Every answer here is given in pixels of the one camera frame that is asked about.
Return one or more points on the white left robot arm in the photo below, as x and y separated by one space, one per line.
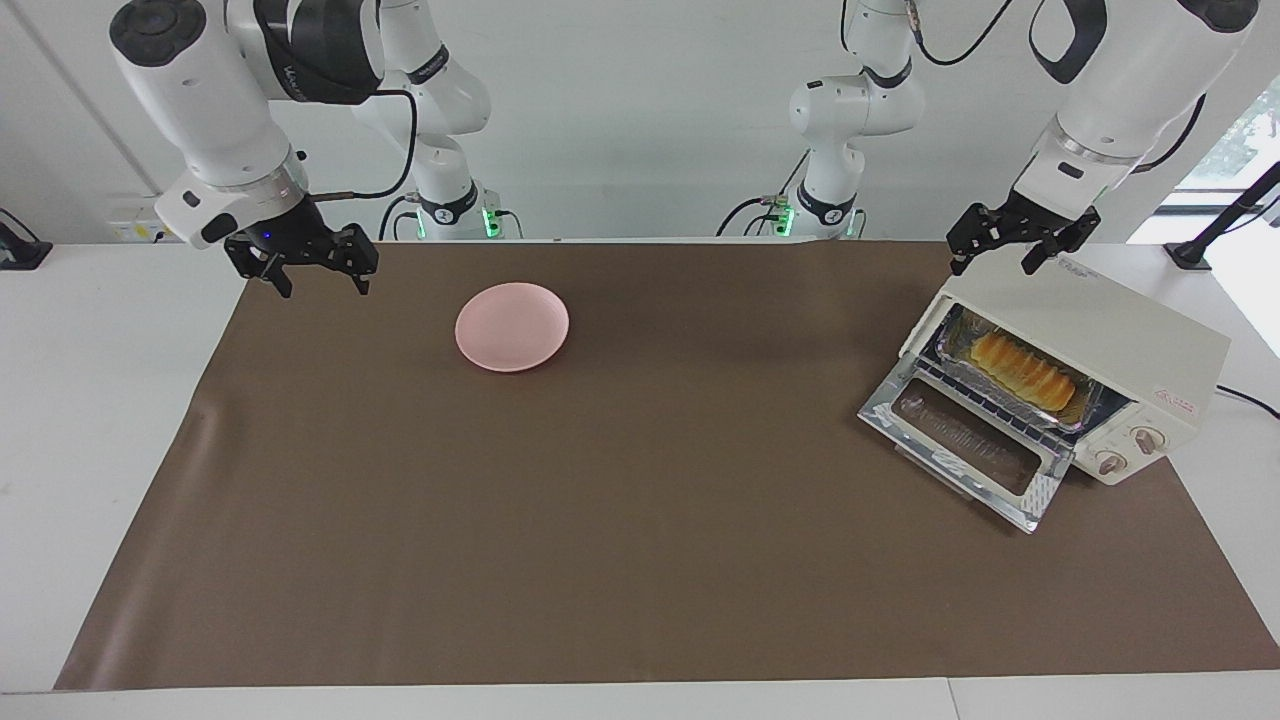
1130 90

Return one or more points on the brown table mat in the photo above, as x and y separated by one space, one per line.
600 500

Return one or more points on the glass oven door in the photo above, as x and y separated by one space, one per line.
960 440

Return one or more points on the aluminium foil tray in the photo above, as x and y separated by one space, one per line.
955 340

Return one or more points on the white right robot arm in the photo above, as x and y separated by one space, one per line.
200 90

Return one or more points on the pink round plate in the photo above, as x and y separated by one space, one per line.
512 327

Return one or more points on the black camera stand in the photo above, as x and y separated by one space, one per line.
1225 220

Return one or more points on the white wall socket strip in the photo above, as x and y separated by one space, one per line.
140 228

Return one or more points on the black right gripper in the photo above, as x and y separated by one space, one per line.
300 235

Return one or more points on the cream oven knob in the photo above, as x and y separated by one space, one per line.
1113 463
1149 440

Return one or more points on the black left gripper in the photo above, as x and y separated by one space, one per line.
1015 218

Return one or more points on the golden ridged bread loaf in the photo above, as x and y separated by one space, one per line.
1022 370

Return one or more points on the cream toaster oven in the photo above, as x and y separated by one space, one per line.
1100 320

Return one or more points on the black table clamp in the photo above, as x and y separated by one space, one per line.
20 250

